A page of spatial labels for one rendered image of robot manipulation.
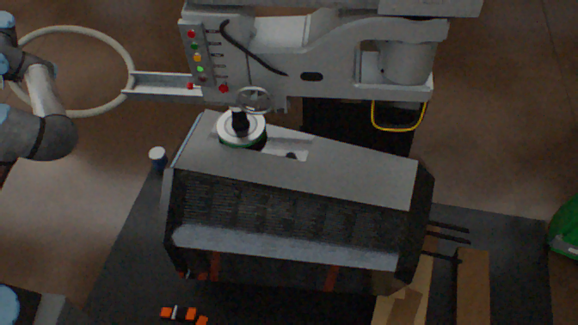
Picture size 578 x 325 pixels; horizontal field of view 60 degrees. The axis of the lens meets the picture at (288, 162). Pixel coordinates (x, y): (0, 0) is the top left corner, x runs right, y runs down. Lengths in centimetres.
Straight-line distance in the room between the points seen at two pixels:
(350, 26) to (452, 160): 182
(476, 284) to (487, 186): 72
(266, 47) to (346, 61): 28
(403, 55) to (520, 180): 178
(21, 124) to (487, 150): 276
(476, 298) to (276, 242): 114
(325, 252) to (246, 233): 34
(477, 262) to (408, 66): 139
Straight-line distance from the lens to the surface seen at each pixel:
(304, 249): 210
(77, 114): 209
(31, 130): 140
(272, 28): 185
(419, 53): 176
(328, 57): 175
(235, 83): 188
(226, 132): 220
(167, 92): 215
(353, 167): 212
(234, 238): 217
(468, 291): 278
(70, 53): 441
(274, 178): 209
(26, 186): 362
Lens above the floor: 257
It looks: 53 degrees down
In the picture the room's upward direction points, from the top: 4 degrees counter-clockwise
